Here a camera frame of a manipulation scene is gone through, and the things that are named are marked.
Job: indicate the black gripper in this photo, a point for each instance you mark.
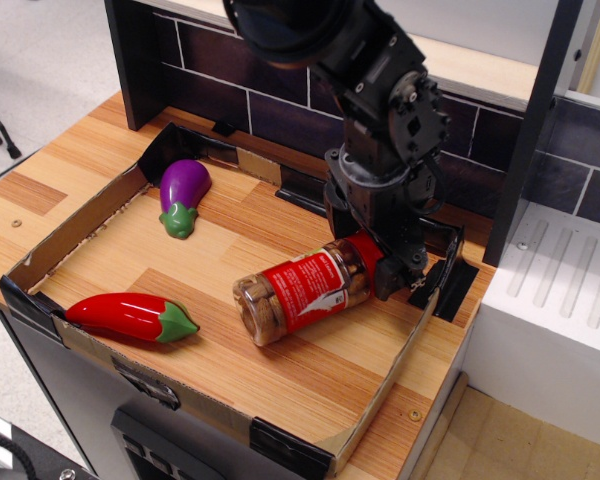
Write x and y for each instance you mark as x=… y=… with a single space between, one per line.
x=393 y=215

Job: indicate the cardboard fence with black tape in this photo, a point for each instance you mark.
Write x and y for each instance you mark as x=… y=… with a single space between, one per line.
x=355 y=394

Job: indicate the black shelf frame with backsplash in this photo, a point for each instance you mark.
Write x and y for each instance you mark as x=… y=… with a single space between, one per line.
x=129 y=26

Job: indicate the red-capped basil spice bottle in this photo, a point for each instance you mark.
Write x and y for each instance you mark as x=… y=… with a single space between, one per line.
x=297 y=293

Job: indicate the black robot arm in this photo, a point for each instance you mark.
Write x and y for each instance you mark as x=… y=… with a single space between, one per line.
x=385 y=179

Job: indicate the red toy chili pepper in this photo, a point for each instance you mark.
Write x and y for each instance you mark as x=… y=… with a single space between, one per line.
x=138 y=315

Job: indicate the purple toy eggplant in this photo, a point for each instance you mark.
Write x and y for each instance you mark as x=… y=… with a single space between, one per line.
x=182 y=187

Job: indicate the white ribbed drainboard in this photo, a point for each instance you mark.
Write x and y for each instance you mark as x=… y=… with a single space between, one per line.
x=535 y=343

